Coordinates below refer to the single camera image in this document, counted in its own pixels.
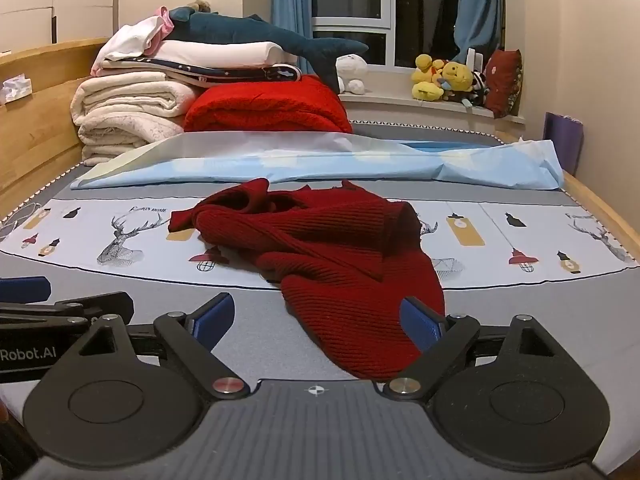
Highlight dark red knit sweater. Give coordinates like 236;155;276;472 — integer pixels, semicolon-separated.
168;179;445;382

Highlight wooden bed headboard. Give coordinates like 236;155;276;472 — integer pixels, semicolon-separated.
0;38;105;216

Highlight light blue folded sheet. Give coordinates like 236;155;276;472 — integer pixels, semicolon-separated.
72;131;564;191

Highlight cream folded quilt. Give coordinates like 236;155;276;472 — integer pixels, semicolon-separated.
70;72;200;166

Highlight tissue pack on headboard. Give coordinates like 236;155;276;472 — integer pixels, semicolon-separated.
0;74;32;105

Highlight purple bag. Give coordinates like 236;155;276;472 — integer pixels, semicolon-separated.
544;112;585;176

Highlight bright red folded blanket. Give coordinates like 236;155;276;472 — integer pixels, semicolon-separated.
183;75;352;133

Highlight yellow plush toys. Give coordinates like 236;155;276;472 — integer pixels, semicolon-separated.
411;54;475;107

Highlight navy trimmed folded cloth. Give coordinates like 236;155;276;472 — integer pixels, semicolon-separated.
98;58;302;88

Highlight white pink folded garment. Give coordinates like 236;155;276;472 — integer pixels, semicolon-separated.
90;6;174;76

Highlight dark red cushion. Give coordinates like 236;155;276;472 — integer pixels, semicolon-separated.
484;49;523;118

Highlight white plush toy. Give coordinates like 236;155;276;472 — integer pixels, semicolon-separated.
335;54;368;96

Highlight white folded pillow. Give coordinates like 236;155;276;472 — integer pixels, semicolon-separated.
152;40;297;68

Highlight blue shark plush toy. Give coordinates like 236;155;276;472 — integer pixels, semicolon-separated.
168;6;368;93

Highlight blue right curtain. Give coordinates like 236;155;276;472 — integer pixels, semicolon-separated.
454;0;504;63

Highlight white framed window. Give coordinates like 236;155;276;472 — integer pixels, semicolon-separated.
311;0;459;67

